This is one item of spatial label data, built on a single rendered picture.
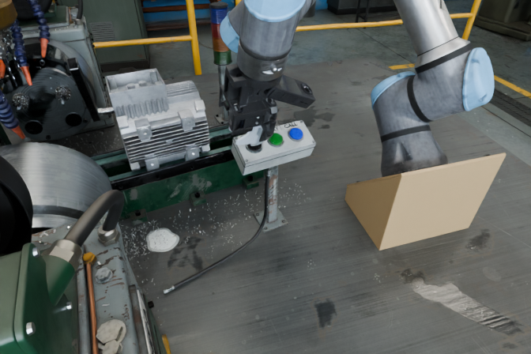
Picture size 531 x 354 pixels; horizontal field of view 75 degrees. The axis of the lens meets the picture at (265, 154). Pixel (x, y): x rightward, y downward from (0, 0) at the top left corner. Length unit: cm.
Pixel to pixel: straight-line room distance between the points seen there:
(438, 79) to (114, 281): 69
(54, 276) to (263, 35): 35
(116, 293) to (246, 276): 46
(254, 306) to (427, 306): 36
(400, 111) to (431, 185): 18
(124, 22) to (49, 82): 288
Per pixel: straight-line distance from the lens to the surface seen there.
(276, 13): 45
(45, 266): 27
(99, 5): 392
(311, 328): 77
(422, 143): 86
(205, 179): 97
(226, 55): 121
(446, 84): 82
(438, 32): 83
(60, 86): 109
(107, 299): 40
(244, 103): 57
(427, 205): 86
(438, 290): 88
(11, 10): 81
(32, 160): 64
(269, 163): 74
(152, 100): 84
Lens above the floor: 148
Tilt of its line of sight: 36 degrees down
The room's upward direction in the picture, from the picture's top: straight up
